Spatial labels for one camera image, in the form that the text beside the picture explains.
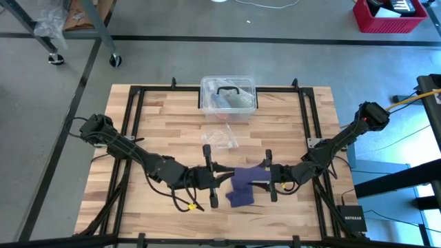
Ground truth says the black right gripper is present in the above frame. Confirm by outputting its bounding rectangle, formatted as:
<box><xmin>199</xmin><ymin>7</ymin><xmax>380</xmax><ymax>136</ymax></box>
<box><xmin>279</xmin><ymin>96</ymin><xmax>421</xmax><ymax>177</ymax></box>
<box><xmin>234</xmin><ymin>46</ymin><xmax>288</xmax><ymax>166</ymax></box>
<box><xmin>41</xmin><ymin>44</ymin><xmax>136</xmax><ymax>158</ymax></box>
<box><xmin>250</xmin><ymin>149</ymin><xmax>294</xmax><ymax>203</ymax></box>

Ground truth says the grey metal cart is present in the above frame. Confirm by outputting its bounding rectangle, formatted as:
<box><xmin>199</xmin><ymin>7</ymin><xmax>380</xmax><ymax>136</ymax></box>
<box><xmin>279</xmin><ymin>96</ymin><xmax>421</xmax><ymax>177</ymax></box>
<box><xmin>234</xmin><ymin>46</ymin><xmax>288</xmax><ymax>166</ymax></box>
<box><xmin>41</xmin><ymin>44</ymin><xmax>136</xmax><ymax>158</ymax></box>
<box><xmin>0</xmin><ymin>0</ymin><xmax>122</xmax><ymax>68</ymax></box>

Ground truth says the black metal table frame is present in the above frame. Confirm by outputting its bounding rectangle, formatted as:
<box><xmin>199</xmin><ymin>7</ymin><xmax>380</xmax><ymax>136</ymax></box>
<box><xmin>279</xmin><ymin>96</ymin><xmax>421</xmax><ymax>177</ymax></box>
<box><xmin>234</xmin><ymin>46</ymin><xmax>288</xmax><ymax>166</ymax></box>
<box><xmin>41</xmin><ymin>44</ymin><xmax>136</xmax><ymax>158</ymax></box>
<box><xmin>72</xmin><ymin>77</ymin><xmax>368</xmax><ymax>248</ymax></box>

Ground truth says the grey wrapped bundle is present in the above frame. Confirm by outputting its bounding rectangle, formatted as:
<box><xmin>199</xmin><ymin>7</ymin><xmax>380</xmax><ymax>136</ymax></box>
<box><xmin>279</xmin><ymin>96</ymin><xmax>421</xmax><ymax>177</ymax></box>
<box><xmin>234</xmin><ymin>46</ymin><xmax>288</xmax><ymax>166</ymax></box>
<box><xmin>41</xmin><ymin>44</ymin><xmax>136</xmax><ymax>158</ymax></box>
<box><xmin>225</xmin><ymin>90</ymin><xmax>255</xmax><ymax>109</ymax></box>

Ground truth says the crumpled clear plastic wrap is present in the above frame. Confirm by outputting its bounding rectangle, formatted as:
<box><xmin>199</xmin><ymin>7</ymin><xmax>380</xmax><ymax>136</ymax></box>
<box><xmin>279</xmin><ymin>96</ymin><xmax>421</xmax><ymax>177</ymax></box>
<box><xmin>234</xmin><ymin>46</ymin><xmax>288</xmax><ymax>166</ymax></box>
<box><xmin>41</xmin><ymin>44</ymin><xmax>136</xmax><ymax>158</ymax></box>
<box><xmin>33</xmin><ymin>0</ymin><xmax>69</xmax><ymax>49</ymax></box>

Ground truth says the clear plastic storage bin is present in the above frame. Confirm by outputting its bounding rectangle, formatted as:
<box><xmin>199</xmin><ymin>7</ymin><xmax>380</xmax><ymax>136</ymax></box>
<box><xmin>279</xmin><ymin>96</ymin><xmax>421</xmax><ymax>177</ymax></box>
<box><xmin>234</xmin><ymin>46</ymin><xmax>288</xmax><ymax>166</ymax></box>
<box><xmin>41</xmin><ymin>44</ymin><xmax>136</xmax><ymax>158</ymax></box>
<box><xmin>199</xmin><ymin>75</ymin><xmax>258</xmax><ymax>122</ymax></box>

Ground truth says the yellow cable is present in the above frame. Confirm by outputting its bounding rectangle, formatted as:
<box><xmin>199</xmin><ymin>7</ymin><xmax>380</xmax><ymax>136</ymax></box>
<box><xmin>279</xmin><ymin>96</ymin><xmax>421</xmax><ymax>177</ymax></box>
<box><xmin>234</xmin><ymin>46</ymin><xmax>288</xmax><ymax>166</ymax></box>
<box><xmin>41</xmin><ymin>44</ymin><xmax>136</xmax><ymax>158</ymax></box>
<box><xmin>385</xmin><ymin>88</ymin><xmax>441</xmax><ymax>112</ymax></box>

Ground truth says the blue elastic bandage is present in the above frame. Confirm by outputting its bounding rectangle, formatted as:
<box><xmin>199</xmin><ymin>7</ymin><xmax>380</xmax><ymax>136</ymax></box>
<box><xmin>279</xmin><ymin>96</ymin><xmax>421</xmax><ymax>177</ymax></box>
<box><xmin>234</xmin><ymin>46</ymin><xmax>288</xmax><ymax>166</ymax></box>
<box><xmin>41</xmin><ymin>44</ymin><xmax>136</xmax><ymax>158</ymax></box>
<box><xmin>225</xmin><ymin>165</ymin><xmax>273</xmax><ymax>208</ymax></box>

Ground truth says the clear plastic zip bag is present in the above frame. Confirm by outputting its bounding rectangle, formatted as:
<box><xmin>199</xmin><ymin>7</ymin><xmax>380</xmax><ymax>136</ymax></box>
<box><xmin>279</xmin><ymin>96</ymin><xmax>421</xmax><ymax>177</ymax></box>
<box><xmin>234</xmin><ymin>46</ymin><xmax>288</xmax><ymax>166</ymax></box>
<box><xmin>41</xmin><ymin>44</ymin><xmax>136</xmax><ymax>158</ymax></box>
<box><xmin>201</xmin><ymin>123</ymin><xmax>240</xmax><ymax>151</ymax></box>

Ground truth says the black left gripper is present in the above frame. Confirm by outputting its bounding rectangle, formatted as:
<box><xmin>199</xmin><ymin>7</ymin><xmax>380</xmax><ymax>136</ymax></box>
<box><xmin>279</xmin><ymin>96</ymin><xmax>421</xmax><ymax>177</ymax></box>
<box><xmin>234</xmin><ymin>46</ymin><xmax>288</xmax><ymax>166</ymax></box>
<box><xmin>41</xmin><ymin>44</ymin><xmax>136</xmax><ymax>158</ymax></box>
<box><xmin>187</xmin><ymin>144</ymin><xmax>236</xmax><ymax>209</ymax></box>

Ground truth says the black Netgear network switch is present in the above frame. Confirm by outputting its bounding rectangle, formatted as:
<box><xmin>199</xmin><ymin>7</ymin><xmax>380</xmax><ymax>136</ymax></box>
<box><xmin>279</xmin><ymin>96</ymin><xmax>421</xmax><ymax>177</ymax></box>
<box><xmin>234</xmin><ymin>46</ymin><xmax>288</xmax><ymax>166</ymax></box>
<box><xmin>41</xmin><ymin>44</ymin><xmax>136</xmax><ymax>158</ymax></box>
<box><xmin>336</xmin><ymin>205</ymin><xmax>369</xmax><ymax>233</ymax></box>

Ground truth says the brown cardboard sheet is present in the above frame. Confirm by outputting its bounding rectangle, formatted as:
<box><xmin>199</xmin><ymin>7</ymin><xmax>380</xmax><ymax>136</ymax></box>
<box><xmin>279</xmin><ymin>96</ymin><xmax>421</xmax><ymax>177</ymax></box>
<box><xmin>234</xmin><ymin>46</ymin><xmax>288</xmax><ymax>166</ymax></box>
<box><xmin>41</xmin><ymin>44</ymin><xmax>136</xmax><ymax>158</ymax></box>
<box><xmin>63</xmin><ymin>0</ymin><xmax>114</xmax><ymax>31</ymax></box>

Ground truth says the black metal stand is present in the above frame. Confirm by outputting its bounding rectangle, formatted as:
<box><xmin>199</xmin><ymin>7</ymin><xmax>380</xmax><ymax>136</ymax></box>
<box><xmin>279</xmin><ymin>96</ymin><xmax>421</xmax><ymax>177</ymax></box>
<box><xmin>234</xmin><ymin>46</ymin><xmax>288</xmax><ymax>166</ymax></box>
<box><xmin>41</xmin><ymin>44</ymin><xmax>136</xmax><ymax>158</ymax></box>
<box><xmin>354</xmin><ymin>74</ymin><xmax>441</xmax><ymax>238</ymax></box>

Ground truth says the thin white cable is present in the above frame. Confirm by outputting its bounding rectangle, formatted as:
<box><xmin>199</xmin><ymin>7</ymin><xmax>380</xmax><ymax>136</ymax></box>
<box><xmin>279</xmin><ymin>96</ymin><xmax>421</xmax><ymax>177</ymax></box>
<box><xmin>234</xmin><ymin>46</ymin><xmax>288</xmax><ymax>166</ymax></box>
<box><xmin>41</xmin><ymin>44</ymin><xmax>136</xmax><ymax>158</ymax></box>
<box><xmin>234</xmin><ymin>0</ymin><xmax>300</xmax><ymax>10</ymax></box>

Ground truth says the black device with white keys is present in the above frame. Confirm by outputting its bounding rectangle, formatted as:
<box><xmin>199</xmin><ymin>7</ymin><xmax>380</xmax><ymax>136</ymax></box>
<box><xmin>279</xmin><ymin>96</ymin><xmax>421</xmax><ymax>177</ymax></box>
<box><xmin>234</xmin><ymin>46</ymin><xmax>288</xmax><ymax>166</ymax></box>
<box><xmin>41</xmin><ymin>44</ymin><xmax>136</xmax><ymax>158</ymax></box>
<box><xmin>367</xmin><ymin>0</ymin><xmax>418</xmax><ymax>17</ymax></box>

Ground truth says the red plastic crate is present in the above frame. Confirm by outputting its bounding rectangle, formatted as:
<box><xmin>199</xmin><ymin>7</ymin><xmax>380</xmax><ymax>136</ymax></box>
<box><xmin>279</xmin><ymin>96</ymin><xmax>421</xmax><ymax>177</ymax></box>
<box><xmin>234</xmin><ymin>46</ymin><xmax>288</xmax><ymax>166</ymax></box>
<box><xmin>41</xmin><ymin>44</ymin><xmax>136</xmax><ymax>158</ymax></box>
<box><xmin>352</xmin><ymin>0</ymin><xmax>429</xmax><ymax>34</ymax></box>

